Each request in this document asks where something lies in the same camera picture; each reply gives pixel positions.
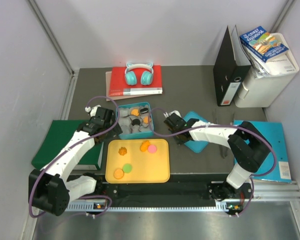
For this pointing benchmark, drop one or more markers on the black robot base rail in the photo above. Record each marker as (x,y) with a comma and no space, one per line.
(181,190)

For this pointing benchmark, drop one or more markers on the white paper cupcake liner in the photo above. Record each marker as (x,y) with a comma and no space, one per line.
(134,129)
(124,112)

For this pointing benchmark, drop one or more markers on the teal cookie tin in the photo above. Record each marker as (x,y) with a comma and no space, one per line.
(126,122)

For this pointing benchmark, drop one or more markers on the blue folder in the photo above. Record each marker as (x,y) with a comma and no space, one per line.
(274,134)

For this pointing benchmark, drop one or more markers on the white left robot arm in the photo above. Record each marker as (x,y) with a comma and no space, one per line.
(49,188)

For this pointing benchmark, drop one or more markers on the pink sandwich cookie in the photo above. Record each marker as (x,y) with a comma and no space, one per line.
(152,149)

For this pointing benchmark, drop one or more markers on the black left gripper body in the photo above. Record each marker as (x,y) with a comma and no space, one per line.
(116,132)

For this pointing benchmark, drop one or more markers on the green sandwich cookie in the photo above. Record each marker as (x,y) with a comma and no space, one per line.
(127,168)

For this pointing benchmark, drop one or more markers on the orange fish shaped cookie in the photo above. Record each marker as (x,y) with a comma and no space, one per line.
(144,145)

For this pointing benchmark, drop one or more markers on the red book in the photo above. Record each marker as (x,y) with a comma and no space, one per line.
(118,86)

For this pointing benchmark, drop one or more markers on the teal cat ear headphones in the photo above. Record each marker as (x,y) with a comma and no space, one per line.
(145,78)

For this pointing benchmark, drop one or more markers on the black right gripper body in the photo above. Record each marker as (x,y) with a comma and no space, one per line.
(179,140)

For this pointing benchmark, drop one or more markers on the teal tin lid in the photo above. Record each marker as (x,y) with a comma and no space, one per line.
(196,146)

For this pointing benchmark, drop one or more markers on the green binder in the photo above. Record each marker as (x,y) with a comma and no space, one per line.
(58,135)

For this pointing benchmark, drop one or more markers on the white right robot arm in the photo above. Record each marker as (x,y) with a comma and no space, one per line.
(249,147)

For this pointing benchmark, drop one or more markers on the orange flower shaped cookie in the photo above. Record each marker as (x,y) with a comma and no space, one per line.
(122,151)

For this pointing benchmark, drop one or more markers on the orange round sandwich cookie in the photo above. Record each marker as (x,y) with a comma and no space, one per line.
(135,112)

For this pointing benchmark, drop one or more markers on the black lever arch binder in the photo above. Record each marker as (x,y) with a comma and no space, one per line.
(231,67)

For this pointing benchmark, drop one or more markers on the blue paperback book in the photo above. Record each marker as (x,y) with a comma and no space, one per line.
(263,44)

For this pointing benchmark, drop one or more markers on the yellow plastic tray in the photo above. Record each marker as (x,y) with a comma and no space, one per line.
(146,167)

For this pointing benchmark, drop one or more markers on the orange leaf shaped cookie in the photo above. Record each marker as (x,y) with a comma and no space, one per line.
(146,119)

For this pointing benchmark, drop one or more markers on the small black sandwich cookie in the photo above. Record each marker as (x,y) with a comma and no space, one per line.
(143,111)

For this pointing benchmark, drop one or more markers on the large black sandwich cookie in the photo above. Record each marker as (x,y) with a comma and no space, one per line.
(136,122)

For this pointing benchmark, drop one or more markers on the white storage box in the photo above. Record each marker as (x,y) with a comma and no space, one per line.
(265,81)

